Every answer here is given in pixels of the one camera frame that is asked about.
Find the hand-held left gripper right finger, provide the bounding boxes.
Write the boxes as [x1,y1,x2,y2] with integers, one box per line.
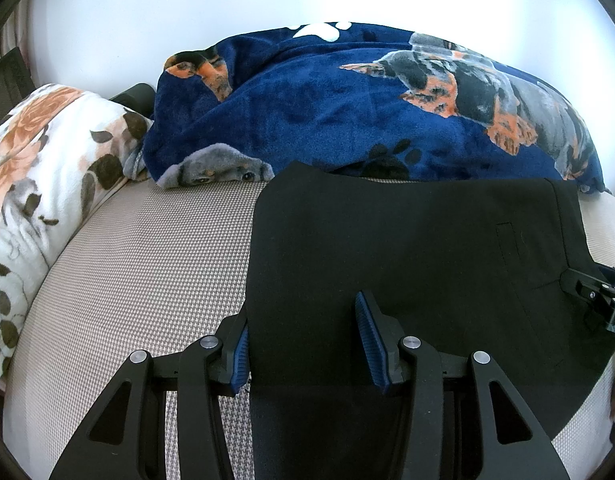
[355,290,571,480]

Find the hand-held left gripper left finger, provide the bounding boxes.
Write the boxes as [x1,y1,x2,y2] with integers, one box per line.
[48,305,251,480]

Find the black pants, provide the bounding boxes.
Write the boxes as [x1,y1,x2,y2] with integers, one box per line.
[248,160,615,480]

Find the bed with houndstooth sheet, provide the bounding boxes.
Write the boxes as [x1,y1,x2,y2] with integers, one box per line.
[2,175,615,480]

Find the blue dog print blanket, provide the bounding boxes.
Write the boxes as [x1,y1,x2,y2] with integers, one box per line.
[126,21,611,196]

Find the white floral pillow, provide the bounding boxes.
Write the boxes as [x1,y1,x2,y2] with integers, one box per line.
[0,84,156,391]

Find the black rounded object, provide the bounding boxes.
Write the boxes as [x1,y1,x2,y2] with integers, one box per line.
[108,84,156,113]

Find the black mesh panel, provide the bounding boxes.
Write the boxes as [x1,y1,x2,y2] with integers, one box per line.
[0,47,36,106]

